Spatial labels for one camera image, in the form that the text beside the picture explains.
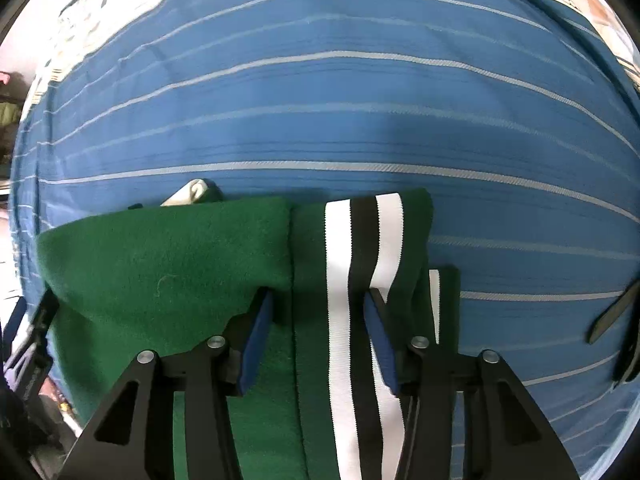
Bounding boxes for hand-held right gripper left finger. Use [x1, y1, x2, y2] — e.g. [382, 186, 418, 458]
[60, 287, 274, 480]

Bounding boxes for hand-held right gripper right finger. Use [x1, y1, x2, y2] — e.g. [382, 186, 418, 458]
[364, 289, 581, 480]

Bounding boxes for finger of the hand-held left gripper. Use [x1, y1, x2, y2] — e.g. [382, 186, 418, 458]
[4, 289, 62, 403]

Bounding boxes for green varsity jacket cream sleeves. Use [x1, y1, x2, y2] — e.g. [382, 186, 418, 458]
[36, 179, 461, 480]

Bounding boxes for black garment with cream lining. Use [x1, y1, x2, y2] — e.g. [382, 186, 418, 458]
[589, 280, 640, 387]

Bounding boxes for blue striped bed sheet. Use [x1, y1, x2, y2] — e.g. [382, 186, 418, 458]
[10, 0, 640, 480]

